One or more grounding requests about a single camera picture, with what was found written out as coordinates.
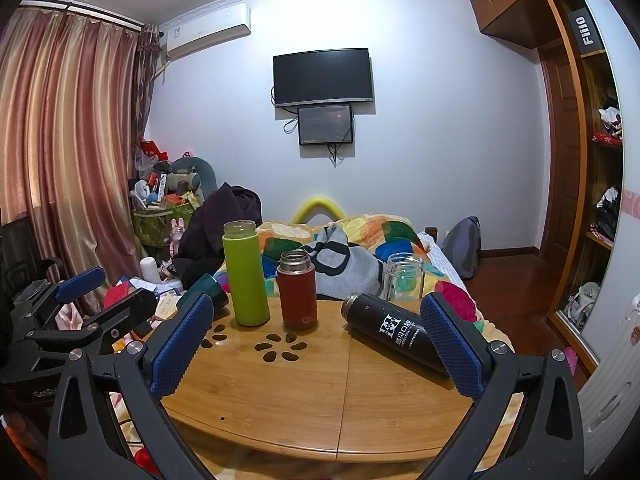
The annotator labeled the red thermos cup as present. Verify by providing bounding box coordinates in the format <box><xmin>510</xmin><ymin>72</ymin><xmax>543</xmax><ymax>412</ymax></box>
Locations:
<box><xmin>276</xmin><ymin>251</ymin><xmax>319</xmax><ymax>331</ymax></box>

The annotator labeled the black box with white print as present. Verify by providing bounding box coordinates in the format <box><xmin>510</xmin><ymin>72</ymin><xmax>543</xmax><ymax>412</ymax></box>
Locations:
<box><xmin>567</xmin><ymin>6</ymin><xmax>604</xmax><ymax>57</ymax></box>

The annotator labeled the grey plush toy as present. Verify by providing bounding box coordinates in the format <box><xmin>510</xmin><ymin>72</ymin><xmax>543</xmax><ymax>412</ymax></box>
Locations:
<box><xmin>166</xmin><ymin>156</ymin><xmax>219</xmax><ymax>197</ymax></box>

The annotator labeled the dark purple jacket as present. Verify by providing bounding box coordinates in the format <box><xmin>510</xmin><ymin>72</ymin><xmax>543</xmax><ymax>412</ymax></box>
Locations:
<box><xmin>176</xmin><ymin>183</ymin><xmax>264</xmax><ymax>292</ymax></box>

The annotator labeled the black office chair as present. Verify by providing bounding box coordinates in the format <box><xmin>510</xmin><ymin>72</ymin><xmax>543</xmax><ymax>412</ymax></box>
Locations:
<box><xmin>0</xmin><ymin>216</ymin><xmax>67</xmax><ymax>306</ymax></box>

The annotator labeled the black television cable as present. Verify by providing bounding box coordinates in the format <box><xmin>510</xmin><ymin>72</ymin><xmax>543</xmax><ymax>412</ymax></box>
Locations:
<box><xmin>272</xmin><ymin>86</ymin><xmax>353</xmax><ymax>168</ymax></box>

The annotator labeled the wall-mounted black television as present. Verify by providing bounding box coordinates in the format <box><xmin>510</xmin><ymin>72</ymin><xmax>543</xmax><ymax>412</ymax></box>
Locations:
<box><xmin>273</xmin><ymin>48</ymin><xmax>375</xmax><ymax>109</ymax></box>

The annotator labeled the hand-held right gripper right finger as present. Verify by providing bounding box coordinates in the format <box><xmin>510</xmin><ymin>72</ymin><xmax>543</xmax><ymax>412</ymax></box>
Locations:
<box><xmin>419</xmin><ymin>291</ymin><xmax>584</xmax><ymax>480</ymax></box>

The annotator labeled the grey backpack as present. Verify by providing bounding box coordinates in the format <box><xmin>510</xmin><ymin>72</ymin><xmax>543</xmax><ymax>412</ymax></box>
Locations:
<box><xmin>442</xmin><ymin>216</ymin><xmax>482</xmax><ymax>281</ymax></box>

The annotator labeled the colourful patterned blanket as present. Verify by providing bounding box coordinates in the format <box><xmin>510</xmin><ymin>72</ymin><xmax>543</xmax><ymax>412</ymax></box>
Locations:
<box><xmin>214</xmin><ymin>213</ymin><xmax>502</xmax><ymax>356</ymax></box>

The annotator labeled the green thermos cup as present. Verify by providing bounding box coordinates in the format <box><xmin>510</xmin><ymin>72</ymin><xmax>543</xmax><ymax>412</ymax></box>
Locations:
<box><xmin>222</xmin><ymin>220</ymin><xmax>272</xmax><ymax>327</ymax></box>

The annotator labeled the wooden door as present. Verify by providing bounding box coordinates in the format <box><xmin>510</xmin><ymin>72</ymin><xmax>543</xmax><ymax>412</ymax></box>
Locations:
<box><xmin>537</xmin><ymin>42</ymin><xmax>589</xmax><ymax>262</ymax></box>

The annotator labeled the black thermos cup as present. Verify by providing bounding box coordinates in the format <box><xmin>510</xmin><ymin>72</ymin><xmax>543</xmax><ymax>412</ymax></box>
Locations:
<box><xmin>342</xmin><ymin>292</ymin><xmax>452</xmax><ymax>377</ymax></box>

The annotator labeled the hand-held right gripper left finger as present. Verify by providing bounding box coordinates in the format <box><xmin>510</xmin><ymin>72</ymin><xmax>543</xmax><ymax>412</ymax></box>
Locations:
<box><xmin>46</xmin><ymin>274</ymin><xmax>221</xmax><ymax>480</ymax></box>

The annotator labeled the pink striped curtain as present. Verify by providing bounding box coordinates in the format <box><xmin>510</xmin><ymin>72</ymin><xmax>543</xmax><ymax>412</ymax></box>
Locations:
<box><xmin>0</xmin><ymin>6</ymin><xmax>162</xmax><ymax>313</ymax></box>

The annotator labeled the clear glass cup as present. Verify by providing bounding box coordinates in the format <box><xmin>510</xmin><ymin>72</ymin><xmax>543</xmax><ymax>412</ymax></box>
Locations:
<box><xmin>384</xmin><ymin>253</ymin><xmax>426</xmax><ymax>316</ymax></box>

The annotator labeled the small black monitor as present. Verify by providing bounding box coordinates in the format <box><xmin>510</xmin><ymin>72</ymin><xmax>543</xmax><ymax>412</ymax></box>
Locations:
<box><xmin>297</xmin><ymin>104</ymin><xmax>355</xmax><ymax>147</ymax></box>

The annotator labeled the green storage basket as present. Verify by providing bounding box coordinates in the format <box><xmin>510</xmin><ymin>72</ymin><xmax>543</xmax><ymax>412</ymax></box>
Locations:
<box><xmin>132</xmin><ymin>199</ymin><xmax>202</xmax><ymax>262</ymax></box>

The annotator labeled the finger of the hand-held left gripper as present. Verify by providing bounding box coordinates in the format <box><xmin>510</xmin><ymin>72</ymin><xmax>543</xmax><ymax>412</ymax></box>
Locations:
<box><xmin>20</xmin><ymin>289</ymin><xmax>159</xmax><ymax>361</ymax></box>
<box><xmin>15</xmin><ymin>267</ymin><xmax>107</xmax><ymax>322</ymax></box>

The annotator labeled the yellow foam tube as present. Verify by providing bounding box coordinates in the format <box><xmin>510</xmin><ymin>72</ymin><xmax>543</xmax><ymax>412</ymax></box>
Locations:
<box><xmin>292</xmin><ymin>198</ymin><xmax>346</xmax><ymax>225</ymax></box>

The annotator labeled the wooden wardrobe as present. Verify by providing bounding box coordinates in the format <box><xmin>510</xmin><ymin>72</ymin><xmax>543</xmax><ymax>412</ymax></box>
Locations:
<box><xmin>469</xmin><ymin>0</ymin><xmax>628</xmax><ymax>377</ymax></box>

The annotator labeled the dark teal cup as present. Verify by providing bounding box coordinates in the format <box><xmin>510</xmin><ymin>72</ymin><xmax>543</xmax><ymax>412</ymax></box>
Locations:
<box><xmin>187</xmin><ymin>274</ymin><xmax>231</xmax><ymax>309</ymax></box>

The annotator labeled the white air conditioner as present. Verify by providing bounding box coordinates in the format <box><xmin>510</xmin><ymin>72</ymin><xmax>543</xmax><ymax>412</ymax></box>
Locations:
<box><xmin>159</xmin><ymin>3</ymin><xmax>252</xmax><ymax>59</ymax></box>

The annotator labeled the grey black garment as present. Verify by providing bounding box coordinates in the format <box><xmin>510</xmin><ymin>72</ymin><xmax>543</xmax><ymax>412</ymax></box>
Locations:
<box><xmin>292</xmin><ymin>225</ymin><xmax>387</xmax><ymax>302</ymax></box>

